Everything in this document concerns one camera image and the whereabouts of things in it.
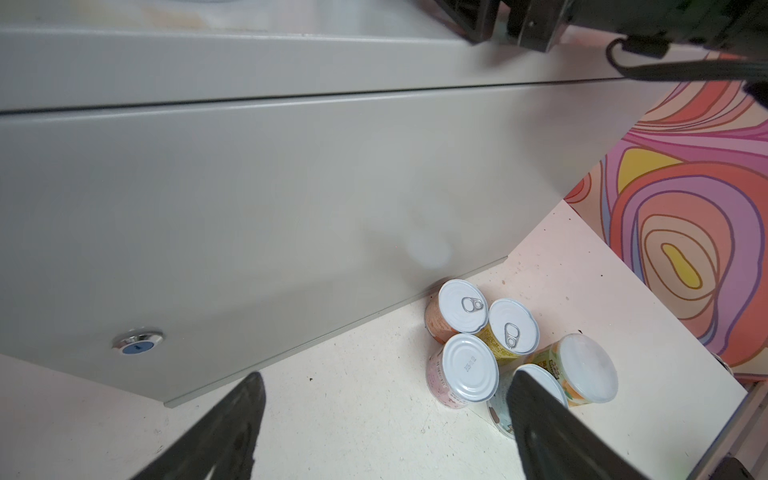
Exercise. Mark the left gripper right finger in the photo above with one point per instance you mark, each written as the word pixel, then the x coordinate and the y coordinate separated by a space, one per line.
pixel 569 450

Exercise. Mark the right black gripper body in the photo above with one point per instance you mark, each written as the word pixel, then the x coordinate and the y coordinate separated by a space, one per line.
pixel 498 21

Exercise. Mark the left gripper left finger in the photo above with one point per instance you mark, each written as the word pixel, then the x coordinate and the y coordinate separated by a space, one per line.
pixel 222 443

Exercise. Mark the can blue green label front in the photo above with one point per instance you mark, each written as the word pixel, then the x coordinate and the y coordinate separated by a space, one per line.
pixel 527 396

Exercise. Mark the can plain lid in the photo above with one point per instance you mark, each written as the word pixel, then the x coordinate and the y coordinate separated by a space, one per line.
pixel 463 372

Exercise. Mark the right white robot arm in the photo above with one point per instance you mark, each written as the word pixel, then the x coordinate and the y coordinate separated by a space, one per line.
pixel 654 41

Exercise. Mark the can orange label plastic lid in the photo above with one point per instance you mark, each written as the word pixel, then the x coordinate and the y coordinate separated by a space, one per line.
pixel 582 367

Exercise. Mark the can yellow label right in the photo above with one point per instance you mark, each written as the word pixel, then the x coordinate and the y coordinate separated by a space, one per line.
pixel 511 332

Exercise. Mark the round cabinet lock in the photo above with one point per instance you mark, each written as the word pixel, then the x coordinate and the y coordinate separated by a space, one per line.
pixel 137 342

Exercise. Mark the can pink label back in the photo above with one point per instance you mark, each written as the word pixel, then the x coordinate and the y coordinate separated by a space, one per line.
pixel 458 307

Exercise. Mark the grey metal cabinet box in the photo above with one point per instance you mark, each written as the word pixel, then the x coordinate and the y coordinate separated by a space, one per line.
pixel 250 177

